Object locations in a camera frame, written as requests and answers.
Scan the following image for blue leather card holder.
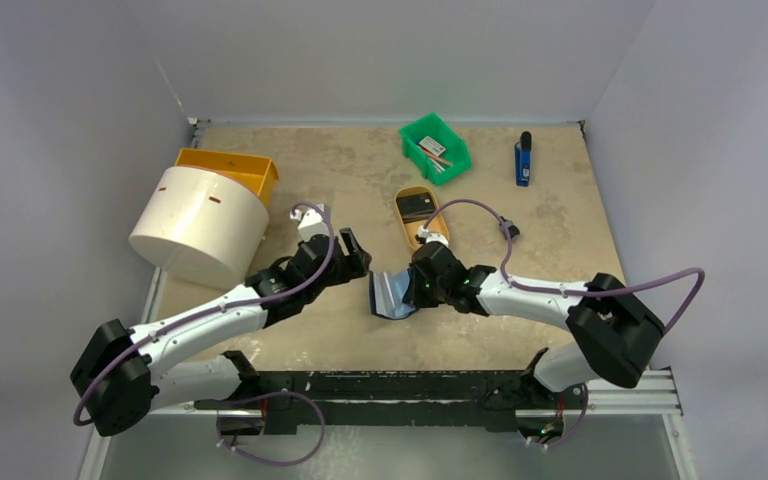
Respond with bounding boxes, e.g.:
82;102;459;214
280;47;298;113
368;270;418;320

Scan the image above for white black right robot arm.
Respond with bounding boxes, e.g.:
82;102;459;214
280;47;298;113
403;241;666;407

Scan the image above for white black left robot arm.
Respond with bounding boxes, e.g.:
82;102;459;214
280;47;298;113
70;228;372;436

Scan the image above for black VIP credit cards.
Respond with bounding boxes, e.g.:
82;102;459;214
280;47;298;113
396;192;437;224

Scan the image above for yellow wooden box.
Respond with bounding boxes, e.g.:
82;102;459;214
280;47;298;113
175;148;279;207

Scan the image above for items inside green bin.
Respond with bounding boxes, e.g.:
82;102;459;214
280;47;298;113
417;136;453;173

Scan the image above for white cylindrical container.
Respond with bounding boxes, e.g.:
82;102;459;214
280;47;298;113
129;166;277;289

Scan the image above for green plastic bin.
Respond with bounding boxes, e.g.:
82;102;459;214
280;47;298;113
399;113;472;186

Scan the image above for blue stapler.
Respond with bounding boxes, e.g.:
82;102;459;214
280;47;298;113
514;131;532;187

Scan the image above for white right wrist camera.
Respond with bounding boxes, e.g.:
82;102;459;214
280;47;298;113
415;226;449;248

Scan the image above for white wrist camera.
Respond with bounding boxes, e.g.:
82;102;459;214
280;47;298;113
290;207;331;242
415;226;449;248

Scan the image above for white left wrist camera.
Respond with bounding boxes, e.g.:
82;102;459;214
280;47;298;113
290;207;331;242

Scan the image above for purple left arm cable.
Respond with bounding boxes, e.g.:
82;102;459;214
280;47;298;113
72;201;337;427

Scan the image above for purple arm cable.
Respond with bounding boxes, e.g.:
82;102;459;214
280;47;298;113
420;198;707;336
72;201;337;427

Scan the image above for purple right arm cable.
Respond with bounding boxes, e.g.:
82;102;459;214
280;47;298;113
420;198;707;336

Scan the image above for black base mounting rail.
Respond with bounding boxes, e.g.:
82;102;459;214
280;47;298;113
194;353;586;442

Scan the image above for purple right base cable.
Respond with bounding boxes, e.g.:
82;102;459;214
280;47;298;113
523;380;589;453

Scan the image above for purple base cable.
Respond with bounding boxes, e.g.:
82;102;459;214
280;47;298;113
214;389;328;468
523;380;589;453

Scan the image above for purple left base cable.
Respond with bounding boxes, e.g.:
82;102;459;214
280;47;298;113
214;389;328;468

